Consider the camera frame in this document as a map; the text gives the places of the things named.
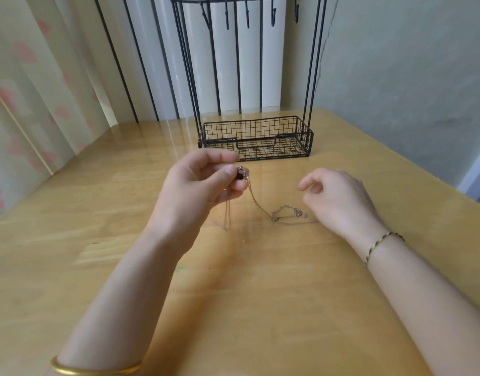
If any person's left hand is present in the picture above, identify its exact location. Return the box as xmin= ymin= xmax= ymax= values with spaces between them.
xmin=145 ymin=148 xmax=250 ymax=257

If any person's right hand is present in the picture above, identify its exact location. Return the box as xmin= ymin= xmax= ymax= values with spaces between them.
xmin=297 ymin=167 xmax=387 ymax=257

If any chain necklace with pendant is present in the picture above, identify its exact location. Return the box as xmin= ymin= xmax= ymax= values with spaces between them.
xmin=222 ymin=163 xmax=309 ymax=232

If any black wire jewelry rack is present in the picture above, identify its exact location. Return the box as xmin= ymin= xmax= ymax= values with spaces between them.
xmin=156 ymin=0 xmax=329 ymax=162

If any person's right forearm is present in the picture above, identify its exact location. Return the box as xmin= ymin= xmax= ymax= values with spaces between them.
xmin=364 ymin=233 xmax=480 ymax=376

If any person's left forearm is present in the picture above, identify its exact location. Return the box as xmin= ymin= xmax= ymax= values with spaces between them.
xmin=46 ymin=229 xmax=186 ymax=376

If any white black-striped curtain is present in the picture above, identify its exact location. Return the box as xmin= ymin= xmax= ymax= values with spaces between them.
xmin=67 ymin=0 xmax=288 ymax=124

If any pink floral curtain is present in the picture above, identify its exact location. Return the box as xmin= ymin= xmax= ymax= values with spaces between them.
xmin=0 ymin=0 xmax=119 ymax=222

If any gold bangle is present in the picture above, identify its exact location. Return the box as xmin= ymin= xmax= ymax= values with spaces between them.
xmin=50 ymin=355 xmax=145 ymax=376

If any braided cord bracelet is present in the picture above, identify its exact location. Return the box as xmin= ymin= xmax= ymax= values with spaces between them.
xmin=364 ymin=230 xmax=407 ymax=268

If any white door frame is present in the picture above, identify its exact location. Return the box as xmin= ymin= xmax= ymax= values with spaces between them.
xmin=458 ymin=139 xmax=480 ymax=202

